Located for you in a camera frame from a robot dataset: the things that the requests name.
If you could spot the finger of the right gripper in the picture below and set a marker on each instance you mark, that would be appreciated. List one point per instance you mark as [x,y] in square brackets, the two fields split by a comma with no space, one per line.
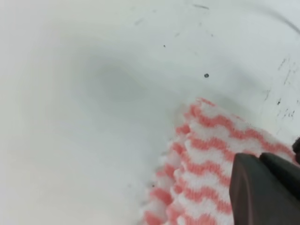
[296,149]

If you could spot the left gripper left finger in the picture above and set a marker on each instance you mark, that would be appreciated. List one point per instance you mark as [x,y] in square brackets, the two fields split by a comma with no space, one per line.
[257,197]

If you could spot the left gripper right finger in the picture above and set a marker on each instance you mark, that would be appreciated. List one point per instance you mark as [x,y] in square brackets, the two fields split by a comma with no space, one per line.
[285,172]

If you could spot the pink white wavy-striped towel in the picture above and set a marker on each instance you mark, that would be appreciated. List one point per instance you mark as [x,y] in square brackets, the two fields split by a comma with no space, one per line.
[192,185]

